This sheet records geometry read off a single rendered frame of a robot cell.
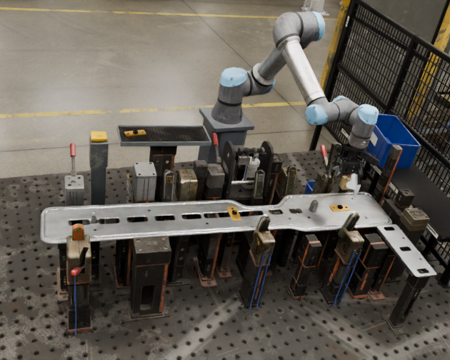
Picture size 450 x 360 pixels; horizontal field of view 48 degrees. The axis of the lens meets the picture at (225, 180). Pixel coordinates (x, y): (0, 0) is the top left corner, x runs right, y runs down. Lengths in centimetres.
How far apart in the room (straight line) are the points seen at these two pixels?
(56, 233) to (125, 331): 43
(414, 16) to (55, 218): 321
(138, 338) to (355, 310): 88
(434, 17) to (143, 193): 281
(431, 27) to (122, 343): 320
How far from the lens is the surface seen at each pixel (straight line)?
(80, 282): 175
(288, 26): 205
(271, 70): 232
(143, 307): 194
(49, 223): 188
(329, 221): 209
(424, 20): 423
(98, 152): 207
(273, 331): 201
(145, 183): 195
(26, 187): 257
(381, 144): 252
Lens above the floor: 220
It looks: 34 degrees down
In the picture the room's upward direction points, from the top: 11 degrees clockwise
